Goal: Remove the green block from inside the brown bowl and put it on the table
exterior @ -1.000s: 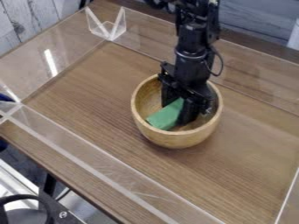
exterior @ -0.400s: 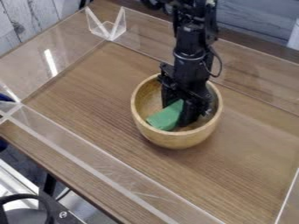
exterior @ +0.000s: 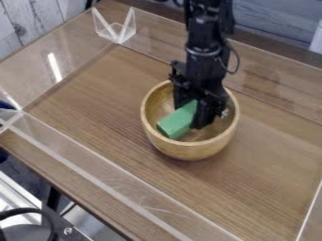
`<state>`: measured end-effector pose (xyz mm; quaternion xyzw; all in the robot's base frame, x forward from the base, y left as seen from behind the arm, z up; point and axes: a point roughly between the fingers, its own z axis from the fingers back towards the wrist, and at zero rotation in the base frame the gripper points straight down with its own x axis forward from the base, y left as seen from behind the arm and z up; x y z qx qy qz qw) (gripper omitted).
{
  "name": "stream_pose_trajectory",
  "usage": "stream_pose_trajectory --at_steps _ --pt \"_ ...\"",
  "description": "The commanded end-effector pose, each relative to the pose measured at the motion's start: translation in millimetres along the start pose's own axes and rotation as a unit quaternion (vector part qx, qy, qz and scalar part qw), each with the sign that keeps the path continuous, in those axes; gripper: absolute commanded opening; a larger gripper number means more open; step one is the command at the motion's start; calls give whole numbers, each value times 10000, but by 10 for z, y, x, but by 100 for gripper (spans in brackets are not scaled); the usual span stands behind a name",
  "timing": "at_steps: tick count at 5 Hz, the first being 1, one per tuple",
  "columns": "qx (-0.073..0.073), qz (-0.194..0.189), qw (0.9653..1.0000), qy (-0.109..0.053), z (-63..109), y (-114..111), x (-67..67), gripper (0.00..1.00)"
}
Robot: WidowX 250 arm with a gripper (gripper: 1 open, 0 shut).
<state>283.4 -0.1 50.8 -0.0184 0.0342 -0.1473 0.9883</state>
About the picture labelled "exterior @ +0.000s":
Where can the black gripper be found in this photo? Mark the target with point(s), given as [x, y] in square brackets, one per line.
[198, 81]

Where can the green rectangular block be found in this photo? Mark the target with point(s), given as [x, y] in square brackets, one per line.
[176, 123]

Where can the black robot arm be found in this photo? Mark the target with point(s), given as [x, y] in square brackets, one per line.
[210, 23]

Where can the brown wooden bowl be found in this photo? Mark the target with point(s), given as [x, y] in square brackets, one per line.
[198, 144]

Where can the black metal table leg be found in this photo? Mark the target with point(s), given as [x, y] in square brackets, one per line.
[54, 199]

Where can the clear acrylic enclosure wall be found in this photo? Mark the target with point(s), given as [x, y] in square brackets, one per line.
[77, 84]

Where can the grey metal bracket with screw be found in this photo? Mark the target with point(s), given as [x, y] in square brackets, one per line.
[65, 228]

